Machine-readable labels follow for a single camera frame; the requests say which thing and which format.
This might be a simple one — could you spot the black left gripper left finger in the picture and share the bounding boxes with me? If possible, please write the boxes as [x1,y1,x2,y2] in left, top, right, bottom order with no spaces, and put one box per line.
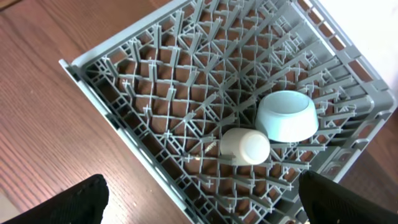
[4,174,109,224]

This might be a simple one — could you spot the cream white cup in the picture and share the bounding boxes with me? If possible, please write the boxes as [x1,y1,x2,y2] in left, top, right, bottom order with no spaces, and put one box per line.
[220,128,271,166]

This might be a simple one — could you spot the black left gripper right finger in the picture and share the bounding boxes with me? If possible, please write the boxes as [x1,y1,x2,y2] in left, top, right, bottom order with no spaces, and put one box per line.
[298,170,397,224]

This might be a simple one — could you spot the light blue bowl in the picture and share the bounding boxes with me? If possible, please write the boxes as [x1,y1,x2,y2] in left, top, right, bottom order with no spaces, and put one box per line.
[255,90,319,142]

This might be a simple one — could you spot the grey plastic dish rack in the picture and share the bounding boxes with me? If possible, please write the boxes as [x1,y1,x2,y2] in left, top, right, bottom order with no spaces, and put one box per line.
[60,0,397,223]

